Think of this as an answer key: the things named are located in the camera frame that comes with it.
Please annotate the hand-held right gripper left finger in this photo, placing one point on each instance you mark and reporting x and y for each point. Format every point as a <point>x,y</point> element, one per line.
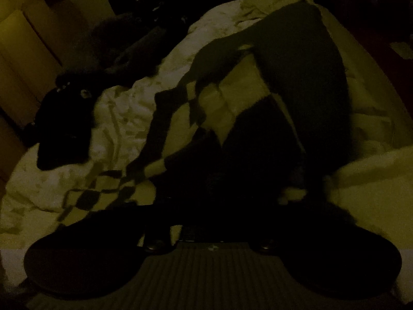
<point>180,206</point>

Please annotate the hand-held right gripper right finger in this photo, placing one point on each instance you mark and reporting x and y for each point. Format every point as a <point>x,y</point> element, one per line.
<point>248,206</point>

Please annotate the dark green garment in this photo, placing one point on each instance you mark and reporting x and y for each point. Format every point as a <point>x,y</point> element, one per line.
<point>300,80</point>

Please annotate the white duvet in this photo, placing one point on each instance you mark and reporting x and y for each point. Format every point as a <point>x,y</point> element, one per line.
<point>129,116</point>

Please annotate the black and white checkered blanket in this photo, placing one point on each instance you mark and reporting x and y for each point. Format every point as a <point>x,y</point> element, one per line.
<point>222,103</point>

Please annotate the black garment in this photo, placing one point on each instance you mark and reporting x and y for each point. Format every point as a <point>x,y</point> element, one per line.
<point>64,126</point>

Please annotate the grey fuzzy cloth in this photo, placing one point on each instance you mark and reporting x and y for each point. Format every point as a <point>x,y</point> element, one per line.
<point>119,48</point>

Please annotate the light wooden wardrobe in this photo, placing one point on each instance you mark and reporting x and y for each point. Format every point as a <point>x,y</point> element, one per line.
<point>35,48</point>

